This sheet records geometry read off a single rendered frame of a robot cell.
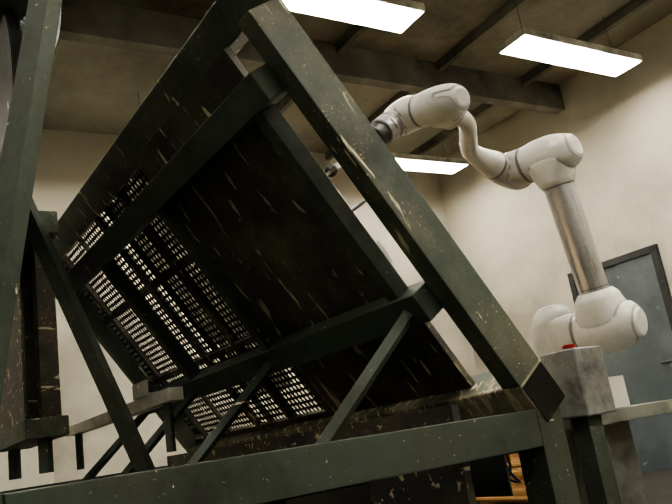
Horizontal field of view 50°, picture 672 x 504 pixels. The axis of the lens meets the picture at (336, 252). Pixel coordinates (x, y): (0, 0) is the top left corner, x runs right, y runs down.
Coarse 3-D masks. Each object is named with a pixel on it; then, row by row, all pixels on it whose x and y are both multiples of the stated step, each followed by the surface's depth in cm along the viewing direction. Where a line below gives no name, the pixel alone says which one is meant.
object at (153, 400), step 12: (156, 396) 227; (168, 396) 219; (180, 396) 221; (132, 408) 246; (144, 408) 236; (156, 408) 241; (96, 420) 282; (108, 420) 269; (72, 432) 312; (84, 432) 309
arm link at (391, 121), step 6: (384, 114) 216; (390, 114) 215; (378, 120) 214; (384, 120) 213; (390, 120) 213; (396, 120) 214; (390, 126) 213; (396, 126) 214; (402, 126) 216; (390, 132) 213; (396, 132) 214; (402, 132) 217; (390, 138) 215; (396, 138) 216
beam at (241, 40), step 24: (216, 0) 176; (240, 0) 171; (264, 0) 166; (216, 24) 180; (192, 48) 191; (216, 48) 185; (240, 48) 193; (168, 72) 203; (192, 72) 197; (168, 96) 210; (144, 120) 224; (120, 144) 241; (144, 144) 232; (96, 168) 261; (120, 168) 250; (96, 192) 272; (72, 216) 297
